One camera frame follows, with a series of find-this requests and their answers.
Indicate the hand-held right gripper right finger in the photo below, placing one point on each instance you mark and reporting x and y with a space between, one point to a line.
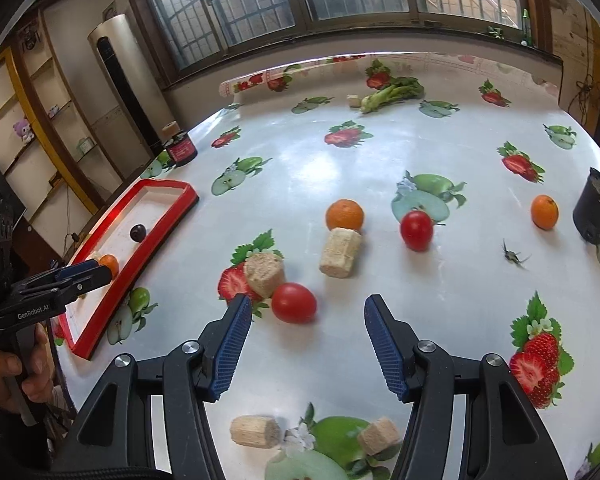
382 345

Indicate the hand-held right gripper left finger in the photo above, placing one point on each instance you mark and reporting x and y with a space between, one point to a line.
235 345

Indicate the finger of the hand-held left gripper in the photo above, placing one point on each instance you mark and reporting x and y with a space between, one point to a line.
92 280
77 270

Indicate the small orange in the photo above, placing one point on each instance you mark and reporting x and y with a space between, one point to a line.
109 262

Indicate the red tray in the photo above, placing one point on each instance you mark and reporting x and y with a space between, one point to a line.
115 230

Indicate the red tomato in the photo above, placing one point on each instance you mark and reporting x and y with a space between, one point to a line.
416 230
293 302

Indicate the person's left hand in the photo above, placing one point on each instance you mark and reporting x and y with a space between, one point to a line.
40 365

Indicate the dark plum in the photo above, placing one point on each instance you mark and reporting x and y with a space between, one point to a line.
138 232

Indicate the wooden shelf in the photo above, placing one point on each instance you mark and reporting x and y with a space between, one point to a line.
25 160

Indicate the small green box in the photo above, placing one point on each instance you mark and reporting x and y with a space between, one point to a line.
85 145

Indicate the purple plush toy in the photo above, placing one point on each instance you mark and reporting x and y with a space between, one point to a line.
24 129

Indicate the red jar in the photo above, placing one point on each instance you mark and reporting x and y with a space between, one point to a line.
181 150

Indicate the green tomato stem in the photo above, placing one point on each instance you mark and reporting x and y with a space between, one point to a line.
512 255

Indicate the small brown cup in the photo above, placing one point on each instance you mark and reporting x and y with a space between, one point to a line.
169 130

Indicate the fruit print tablecloth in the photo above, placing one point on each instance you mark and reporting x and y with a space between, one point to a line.
330 160

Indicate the tower air conditioner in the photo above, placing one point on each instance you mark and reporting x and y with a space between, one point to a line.
125 75

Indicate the small beige block far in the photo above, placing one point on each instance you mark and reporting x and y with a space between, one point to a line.
352 100

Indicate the black pot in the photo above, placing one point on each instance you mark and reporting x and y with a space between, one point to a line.
592 210

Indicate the leafy green vegetable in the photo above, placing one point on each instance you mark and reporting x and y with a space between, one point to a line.
392 92

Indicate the small plant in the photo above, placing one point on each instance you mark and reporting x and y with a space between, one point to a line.
495 32

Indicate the barred window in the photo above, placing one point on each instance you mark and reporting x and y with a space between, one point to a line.
330 0

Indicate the green bottle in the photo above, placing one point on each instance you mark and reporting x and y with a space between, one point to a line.
525 25

